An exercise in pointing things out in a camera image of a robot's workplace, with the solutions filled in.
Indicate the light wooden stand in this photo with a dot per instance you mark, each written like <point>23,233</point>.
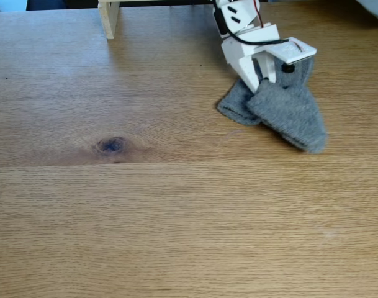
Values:
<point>109,18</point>

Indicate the white camera board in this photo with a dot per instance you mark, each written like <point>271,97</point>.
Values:
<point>292,51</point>

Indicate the dark background object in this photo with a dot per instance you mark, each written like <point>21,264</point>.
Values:
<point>46,4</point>

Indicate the light blue background object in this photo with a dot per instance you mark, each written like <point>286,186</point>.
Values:
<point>7,4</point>

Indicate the grey terry cloth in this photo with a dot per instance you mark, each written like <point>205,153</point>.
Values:
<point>288,111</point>

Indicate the pale rounded object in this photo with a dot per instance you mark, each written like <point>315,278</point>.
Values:
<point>375,9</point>

